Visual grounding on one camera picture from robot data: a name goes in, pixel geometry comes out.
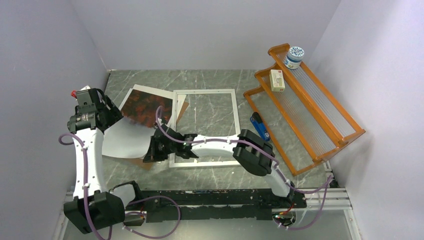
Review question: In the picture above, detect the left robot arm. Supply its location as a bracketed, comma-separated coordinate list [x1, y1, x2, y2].
[63, 86, 143, 235]

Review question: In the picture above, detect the blue stapler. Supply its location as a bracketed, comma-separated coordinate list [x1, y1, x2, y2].
[250, 111, 271, 142]

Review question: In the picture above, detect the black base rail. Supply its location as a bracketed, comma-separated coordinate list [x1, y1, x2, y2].
[109, 181, 309, 223]

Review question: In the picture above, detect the orange wooden shelf rack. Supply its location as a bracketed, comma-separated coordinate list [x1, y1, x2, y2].
[243, 43, 366, 176]

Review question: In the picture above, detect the blue white round jar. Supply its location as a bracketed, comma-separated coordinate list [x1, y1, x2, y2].
[283, 46, 305, 70]

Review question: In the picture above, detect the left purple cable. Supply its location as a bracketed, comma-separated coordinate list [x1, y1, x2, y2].
[58, 133, 182, 240]

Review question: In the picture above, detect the white picture frame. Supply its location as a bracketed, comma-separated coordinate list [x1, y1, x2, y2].
[169, 89, 241, 169]

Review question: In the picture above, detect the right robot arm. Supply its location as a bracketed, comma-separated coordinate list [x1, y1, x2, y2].
[143, 125, 295, 208]

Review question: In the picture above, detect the brown backing board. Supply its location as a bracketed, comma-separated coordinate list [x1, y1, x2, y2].
[125, 101, 189, 171]

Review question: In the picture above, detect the red and white photo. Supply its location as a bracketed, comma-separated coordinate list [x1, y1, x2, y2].
[101, 90, 174, 160]

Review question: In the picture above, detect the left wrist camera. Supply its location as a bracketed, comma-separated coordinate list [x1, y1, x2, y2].
[71, 85, 91, 99]

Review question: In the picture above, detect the small cream box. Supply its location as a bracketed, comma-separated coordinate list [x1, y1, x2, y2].
[269, 69, 286, 92]

